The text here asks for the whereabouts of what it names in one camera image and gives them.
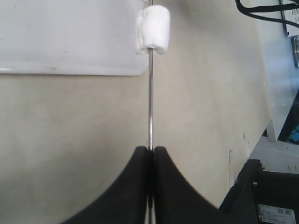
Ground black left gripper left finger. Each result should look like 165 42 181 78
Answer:
64 146 150 224

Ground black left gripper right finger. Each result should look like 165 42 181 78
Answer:
152 146 241 224

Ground thin metal skewer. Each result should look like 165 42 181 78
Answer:
148 0 155 224

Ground white marshmallow handle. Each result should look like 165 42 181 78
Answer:
135 5 171 55

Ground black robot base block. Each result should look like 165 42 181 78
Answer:
219 159 299 224

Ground white rectangular plastic tray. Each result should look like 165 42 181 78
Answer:
0 0 148 76

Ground grey metal equipment box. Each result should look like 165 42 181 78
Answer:
281 8 299 69

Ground black cable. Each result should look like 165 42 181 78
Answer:
235 0 299 35

